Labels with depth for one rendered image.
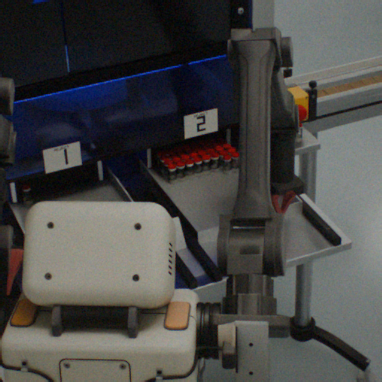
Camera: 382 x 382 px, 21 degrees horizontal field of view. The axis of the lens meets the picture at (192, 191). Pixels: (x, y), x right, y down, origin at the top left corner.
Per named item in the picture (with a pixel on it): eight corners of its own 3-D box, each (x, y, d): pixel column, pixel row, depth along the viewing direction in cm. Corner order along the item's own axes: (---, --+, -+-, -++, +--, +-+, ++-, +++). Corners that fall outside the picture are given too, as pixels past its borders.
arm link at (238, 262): (226, 284, 152) (262, 283, 151) (227, 220, 156) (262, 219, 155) (234, 298, 161) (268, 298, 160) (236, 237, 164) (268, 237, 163)
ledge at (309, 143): (251, 136, 263) (251, 130, 262) (295, 124, 267) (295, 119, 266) (275, 160, 252) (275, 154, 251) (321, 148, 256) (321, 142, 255)
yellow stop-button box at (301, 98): (268, 114, 252) (268, 88, 248) (294, 107, 255) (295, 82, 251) (283, 127, 247) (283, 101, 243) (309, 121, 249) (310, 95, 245)
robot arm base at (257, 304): (207, 324, 148) (289, 326, 147) (209, 271, 151) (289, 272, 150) (210, 336, 156) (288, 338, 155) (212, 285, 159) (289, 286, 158)
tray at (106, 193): (5, 205, 236) (3, 193, 234) (110, 178, 244) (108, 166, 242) (47, 287, 210) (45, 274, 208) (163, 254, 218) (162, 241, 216)
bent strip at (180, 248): (166, 242, 222) (165, 219, 219) (179, 238, 223) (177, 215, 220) (192, 277, 211) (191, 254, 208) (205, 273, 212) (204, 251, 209)
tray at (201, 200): (139, 171, 246) (139, 160, 245) (235, 146, 255) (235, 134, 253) (198, 245, 220) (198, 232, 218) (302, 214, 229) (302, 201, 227)
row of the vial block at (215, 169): (166, 180, 242) (166, 165, 240) (233, 163, 248) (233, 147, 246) (170, 185, 240) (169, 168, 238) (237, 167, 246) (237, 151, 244)
